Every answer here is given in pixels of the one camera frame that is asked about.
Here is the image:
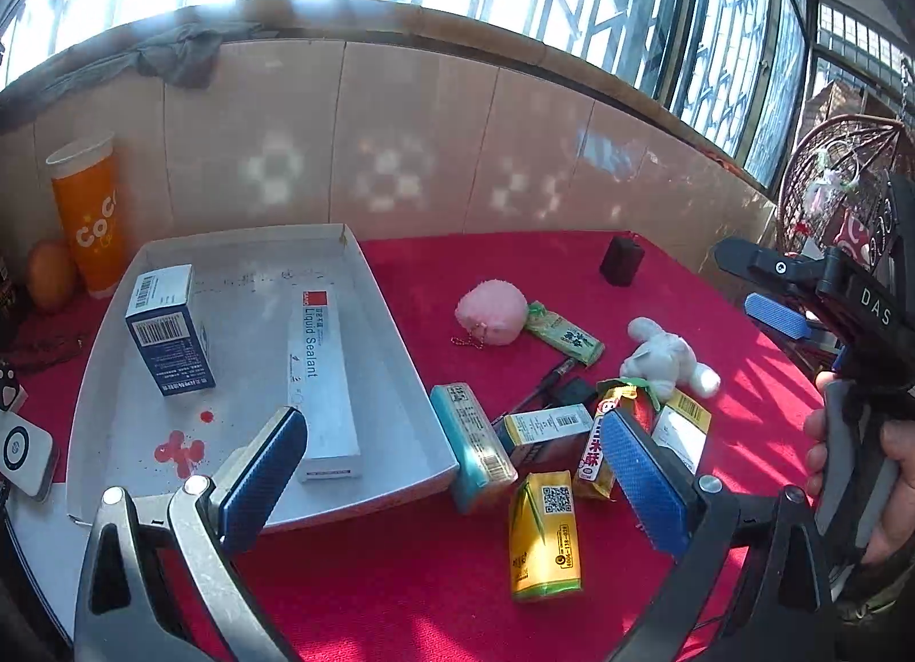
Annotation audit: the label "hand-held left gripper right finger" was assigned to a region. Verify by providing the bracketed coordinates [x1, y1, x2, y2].
[599, 408, 837, 662]

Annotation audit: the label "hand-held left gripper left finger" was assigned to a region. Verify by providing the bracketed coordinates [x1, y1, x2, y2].
[73, 406, 310, 662]

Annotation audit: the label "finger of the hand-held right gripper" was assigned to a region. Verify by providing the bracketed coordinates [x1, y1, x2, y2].
[713, 237, 834, 292]
[743, 292, 816, 343]

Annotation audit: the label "red white snack packet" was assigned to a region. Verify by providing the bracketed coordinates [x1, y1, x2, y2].
[575, 386, 623, 500]

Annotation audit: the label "white box with yellow end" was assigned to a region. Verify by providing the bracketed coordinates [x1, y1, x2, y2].
[650, 390, 712, 473]

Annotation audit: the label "red chili plush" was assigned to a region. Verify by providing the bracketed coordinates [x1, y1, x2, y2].
[607, 379, 659, 434]

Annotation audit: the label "yellow white medicine box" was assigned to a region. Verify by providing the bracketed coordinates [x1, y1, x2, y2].
[504, 405, 594, 466]

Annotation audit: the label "yellow drink carton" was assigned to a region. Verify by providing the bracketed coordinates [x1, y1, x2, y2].
[509, 469, 583, 602]

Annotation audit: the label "white plush bunny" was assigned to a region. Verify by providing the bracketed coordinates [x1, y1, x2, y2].
[619, 317, 722, 402]

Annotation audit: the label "white cardboard tray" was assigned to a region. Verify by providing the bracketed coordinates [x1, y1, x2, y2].
[66, 224, 460, 536]

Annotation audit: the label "green snack packet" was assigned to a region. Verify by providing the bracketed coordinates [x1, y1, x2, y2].
[525, 302, 605, 366]

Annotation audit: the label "teal box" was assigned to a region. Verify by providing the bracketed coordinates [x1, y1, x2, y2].
[430, 383, 517, 514]

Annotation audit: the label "pink plush ball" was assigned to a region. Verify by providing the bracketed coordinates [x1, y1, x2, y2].
[456, 279, 530, 350]

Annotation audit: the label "person's right hand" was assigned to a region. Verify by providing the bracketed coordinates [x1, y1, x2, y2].
[804, 372, 915, 566]

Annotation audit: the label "red cushion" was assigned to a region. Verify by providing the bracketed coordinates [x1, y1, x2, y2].
[833, 210, 874, 264]

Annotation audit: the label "wicker hanging chair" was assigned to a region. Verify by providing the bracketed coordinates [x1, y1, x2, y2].
[775, 118, 915, 363]

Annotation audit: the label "long white sealant box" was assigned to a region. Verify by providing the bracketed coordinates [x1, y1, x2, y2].
[287, 288, 363, 482]

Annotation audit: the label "black pen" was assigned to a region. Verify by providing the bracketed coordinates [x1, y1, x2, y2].
[490, 358, 576, 427]

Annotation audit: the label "black charger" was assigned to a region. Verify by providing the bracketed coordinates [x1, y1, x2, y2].
[599, 235, 648, 287]

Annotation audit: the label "blue medicine box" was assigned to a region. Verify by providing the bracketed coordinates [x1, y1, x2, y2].
[125, 265, 217, 400]

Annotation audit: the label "red tablecloth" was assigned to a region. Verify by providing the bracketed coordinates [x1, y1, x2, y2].
[14, 233, 837, 662]

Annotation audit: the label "white power bank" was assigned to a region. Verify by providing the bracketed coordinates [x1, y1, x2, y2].
[0, 415, 59, 502]

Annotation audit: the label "dark red glasses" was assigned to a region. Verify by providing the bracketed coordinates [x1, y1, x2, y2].
[14, 333, 90, 370]

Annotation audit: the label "black white cat figure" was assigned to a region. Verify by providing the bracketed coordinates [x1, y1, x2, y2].
[0, 362, 28, 413]

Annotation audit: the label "orange fruit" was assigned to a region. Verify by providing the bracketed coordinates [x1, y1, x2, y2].
[27, 241, 78, 311]

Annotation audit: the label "orange paper cup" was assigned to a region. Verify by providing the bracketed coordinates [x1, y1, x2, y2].
[46, 136, 122, 298]

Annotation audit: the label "grey cloth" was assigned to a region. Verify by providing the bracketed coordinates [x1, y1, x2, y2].
[132, 22, 262, 89]

